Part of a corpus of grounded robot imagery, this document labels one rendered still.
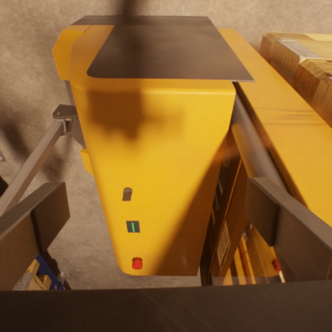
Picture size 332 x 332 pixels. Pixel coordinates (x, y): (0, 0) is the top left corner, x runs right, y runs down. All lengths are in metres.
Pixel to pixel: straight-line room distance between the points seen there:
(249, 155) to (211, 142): 0.14
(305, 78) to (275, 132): 0.29
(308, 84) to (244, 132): 0.30
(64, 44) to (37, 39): 0.44
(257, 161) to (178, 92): 0.20
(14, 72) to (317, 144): 1.52
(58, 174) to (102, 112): 1.52
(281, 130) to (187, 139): 0.19
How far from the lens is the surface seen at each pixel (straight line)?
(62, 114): 1.16
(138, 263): 0.92
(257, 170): 0.40
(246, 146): 0.44
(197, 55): 0.69
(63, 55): 1.11
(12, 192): 0.87
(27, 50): 1.56
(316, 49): 0.90
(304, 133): 0.50
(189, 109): 0.49
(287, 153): 0.43
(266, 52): 1.02
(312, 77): 0.71
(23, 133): 1.87
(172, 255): 0.92
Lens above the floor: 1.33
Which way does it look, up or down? 49 degrees down
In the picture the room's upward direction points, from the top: 179 degrees counter-clockwise
